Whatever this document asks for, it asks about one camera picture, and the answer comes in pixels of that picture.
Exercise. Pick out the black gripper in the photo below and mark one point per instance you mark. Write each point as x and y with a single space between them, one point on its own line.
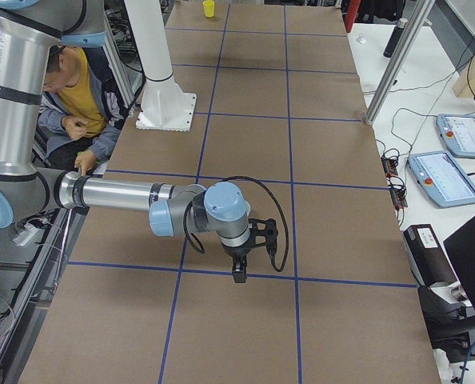
237 253

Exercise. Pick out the yellow plastic cup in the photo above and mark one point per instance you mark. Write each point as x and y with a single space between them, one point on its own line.
208 8

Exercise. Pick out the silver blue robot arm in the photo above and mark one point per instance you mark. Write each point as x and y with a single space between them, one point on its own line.
28 30

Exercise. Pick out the small electronics board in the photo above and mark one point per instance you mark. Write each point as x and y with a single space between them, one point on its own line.
389 166

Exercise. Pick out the black box with label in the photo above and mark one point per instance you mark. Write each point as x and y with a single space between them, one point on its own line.
428 262

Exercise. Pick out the near teach pendant tablet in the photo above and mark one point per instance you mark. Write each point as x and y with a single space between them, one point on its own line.
442 179

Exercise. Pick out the teach pendant tablet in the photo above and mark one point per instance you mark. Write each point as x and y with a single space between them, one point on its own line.
442 179
458 134

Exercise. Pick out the far teach pendant tablet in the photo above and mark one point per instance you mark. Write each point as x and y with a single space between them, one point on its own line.
458 134

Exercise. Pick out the black water bottle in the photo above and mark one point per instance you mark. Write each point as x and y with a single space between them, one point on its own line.
395 37

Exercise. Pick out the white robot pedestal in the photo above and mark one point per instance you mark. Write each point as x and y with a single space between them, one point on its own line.
164 106

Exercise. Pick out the aluminium frame post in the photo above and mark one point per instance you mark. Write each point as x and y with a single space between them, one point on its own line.
407 39

